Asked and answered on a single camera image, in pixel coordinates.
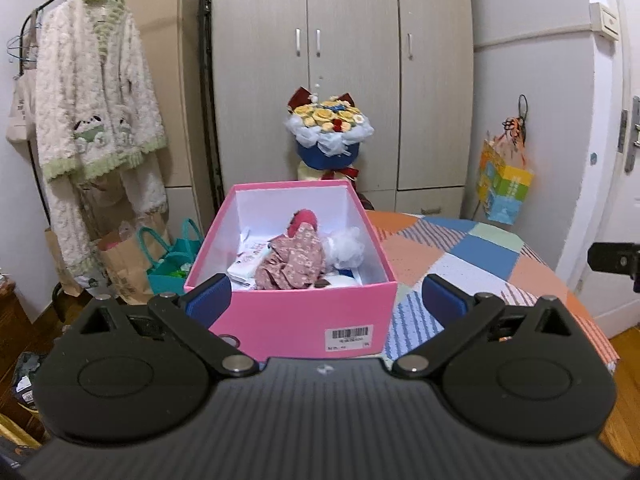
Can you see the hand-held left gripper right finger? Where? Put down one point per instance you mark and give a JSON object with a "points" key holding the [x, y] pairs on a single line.
{"points": [[442, 300]]}

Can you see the white door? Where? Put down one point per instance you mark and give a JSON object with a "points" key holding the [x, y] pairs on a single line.
{"points": [[600, 200]]}

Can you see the grey wardrobe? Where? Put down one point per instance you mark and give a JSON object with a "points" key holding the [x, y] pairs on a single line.
{"points": [[350, 35]]}

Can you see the red strawberry plush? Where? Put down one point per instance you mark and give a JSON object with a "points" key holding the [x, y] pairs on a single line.
{"points": [[302, 221]]}

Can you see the floral cloth doll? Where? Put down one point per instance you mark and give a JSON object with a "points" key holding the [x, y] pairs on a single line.
{"points": [[292, 260]]}

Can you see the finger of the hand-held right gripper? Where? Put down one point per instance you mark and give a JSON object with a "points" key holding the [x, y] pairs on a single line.
{"points": [[612, 257]]}

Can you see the teal bag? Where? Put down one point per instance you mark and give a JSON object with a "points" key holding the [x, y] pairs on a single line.
{"points": [[170, 270]]}

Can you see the metal door latch plate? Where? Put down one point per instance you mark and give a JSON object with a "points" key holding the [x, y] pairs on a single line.
{"points": [[623, 130]]}

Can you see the small white box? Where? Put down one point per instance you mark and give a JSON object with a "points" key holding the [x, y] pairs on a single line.
{"points": [[250, 260]]}

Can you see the brown paper bag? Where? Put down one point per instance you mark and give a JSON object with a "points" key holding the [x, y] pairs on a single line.
{"points": [[122, 270]]}

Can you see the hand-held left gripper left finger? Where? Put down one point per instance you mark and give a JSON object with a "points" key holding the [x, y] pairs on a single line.
{"points": [[210, 300]]}

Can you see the pink cardboard box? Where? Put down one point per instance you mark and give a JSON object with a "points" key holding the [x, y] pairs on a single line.
{"points": [[300, 320]]}

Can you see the white cat plush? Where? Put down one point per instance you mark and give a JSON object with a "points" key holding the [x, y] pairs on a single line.
{"points": [[340, 276]]}

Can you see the crochet flower bouquet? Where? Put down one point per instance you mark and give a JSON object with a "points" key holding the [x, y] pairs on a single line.
{"points": [[327, 125]]}

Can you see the beige light switch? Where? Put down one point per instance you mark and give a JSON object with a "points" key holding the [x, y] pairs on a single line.
{"points": [[605, 20]]}

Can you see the black clothes rack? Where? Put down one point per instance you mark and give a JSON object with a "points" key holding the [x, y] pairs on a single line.
{"points": [[207, 110]]}

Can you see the wooden nightstand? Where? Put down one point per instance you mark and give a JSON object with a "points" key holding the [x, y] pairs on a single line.
{"points": [[15, 320]]}

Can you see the colourful paper gift bag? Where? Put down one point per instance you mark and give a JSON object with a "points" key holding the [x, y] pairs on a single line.
{"points": [[507, 190]]}

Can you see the patchwork blanket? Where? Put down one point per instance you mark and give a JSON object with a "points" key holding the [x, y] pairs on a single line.
{"points": [[450, 250]]}

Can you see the cream tote bag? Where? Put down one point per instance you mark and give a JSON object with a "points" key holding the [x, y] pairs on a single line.
{"points": [[20, 115]]}

